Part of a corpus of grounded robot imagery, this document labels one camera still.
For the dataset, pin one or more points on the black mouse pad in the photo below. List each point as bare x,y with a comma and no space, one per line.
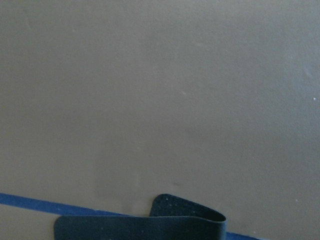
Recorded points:
170,218

